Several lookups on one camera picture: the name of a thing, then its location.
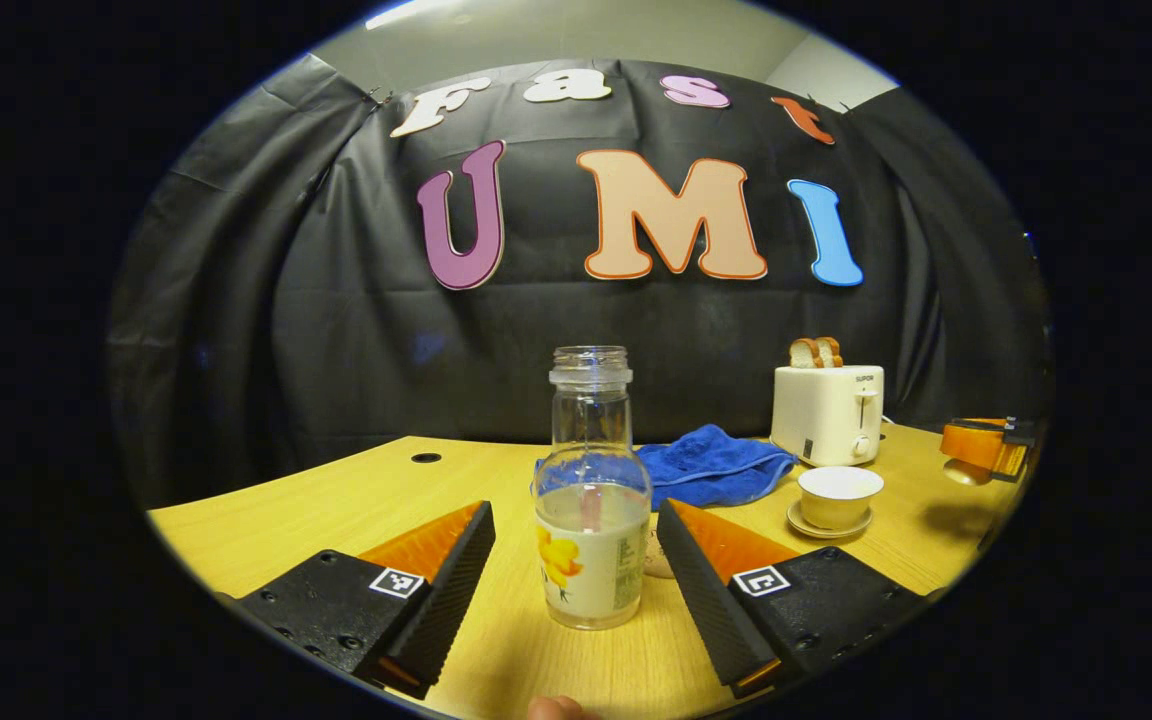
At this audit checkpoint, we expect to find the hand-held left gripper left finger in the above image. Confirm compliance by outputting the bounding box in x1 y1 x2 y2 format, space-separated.
211 498 497 699

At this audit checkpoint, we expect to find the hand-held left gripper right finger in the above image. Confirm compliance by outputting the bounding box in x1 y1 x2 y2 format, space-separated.
656 497 927 699

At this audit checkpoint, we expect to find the clear glass water bottle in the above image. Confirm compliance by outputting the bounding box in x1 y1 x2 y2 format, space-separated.
533 345 654 631

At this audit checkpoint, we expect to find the cream teacup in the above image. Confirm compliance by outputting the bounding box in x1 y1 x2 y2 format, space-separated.
797 465 885 531

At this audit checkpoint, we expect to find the cream saucer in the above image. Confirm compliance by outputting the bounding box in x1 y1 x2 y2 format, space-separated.
787 500 874 540

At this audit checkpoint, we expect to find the blue towel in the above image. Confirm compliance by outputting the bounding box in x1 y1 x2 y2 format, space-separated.
536 424 797 511

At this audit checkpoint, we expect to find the white toaster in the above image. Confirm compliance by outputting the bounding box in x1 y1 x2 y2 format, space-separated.
770 364 885 468

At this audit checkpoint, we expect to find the black backdrop cloth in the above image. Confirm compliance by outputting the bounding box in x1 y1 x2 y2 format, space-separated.
106 50 1049 506

